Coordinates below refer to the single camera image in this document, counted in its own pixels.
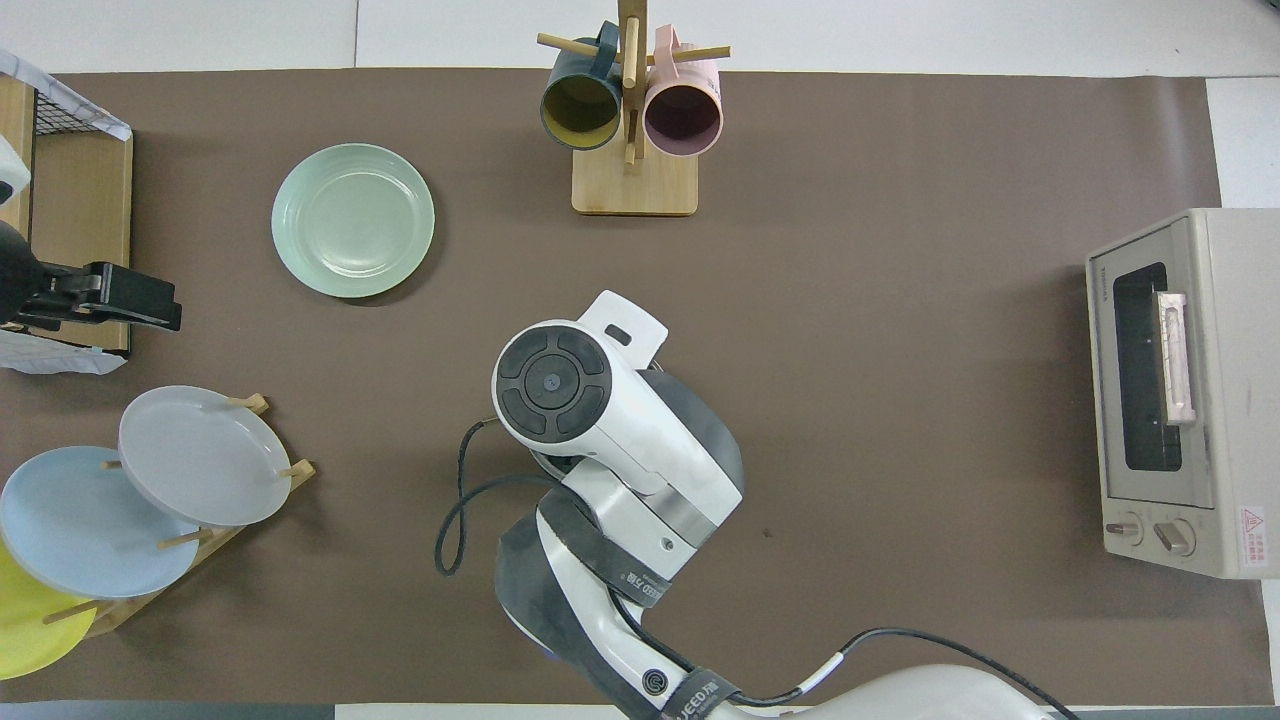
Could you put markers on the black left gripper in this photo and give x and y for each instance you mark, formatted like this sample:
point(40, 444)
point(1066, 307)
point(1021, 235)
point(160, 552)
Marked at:
point(65, 295)

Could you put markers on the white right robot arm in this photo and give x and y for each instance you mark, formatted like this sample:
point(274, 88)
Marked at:
point(620, 420)

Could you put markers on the grey plate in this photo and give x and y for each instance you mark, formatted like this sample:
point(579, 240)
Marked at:
point(200, 455)

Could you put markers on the green plate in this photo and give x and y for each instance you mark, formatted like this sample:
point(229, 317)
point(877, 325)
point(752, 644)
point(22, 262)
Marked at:
point(352, 220)

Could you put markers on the wooden plate rack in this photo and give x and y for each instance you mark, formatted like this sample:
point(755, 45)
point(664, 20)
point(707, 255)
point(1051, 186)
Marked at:
point(300, 470)

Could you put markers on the light blue plate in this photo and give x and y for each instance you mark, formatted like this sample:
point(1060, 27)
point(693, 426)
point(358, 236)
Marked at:
point(80, 530)

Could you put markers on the yellow plate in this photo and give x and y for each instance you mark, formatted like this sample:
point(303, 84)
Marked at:
point(30, 630)

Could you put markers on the wooden box with mesh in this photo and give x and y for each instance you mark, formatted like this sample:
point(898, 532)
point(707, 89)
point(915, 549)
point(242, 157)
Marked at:
point(60, 358)

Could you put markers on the bamboo wooden shelf box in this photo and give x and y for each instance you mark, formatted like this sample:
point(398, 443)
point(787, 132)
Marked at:
point(80, 200)

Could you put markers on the dark teal mug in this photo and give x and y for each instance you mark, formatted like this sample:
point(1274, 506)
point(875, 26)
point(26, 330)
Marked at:
point(580, 110)

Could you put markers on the wooden mug tree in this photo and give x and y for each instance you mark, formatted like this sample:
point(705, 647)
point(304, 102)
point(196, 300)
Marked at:
point(635, 190)

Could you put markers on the pink mug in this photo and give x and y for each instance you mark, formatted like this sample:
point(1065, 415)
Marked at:
point(683, 115)

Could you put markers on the brown table mat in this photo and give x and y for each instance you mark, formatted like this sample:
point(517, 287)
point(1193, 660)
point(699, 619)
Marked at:
point(900, 400)

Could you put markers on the beige toaster oven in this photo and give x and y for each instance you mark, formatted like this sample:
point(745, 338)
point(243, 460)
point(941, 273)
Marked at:
point(1230, 400)

